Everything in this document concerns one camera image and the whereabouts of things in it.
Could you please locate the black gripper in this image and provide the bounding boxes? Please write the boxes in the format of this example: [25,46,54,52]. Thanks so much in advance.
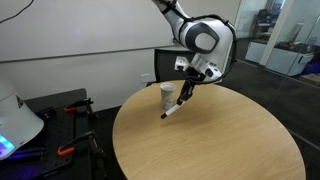
[176,68,207,104]

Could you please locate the white marker with black cap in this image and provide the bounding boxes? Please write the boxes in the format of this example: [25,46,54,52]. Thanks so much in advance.
[160,100,185,120]

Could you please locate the patterned paper cup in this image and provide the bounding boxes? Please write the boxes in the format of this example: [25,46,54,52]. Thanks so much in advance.
[159,82,177,111]

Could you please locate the black mesh office chair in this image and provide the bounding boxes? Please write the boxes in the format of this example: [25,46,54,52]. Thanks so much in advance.
[145,48,204,88]

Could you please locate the small white office cabinet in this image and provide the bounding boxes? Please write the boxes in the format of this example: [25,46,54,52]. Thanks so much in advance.
[245,40,268,64]

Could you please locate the large white office cabinet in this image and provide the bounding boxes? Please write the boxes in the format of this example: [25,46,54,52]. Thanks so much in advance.
[265,46,315,77]

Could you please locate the dark background office desk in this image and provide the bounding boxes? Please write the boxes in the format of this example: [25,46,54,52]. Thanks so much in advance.
[251,8,278,38]

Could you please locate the white partition pillar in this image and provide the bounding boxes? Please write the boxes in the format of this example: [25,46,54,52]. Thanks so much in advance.
[259,0,296,67]

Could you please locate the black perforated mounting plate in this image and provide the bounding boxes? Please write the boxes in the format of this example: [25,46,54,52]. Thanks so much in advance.
[0,87,108,180]

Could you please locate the white wall outlet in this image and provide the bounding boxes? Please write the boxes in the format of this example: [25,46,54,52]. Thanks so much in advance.
[140,73,152,84]

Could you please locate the black clamp with orange handle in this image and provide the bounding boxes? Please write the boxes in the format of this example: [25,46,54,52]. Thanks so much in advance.
[57,129,108,178]
[63,97,100,122]

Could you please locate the white wall whiteboard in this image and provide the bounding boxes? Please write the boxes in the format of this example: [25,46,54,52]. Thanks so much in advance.
[0,0,201,64]

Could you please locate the small black bracket on plate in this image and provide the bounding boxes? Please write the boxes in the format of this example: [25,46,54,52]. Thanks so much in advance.
[41,107,56,121]

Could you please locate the thin black wall cable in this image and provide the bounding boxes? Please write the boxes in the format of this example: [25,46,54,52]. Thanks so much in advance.
[0,0,35,25]

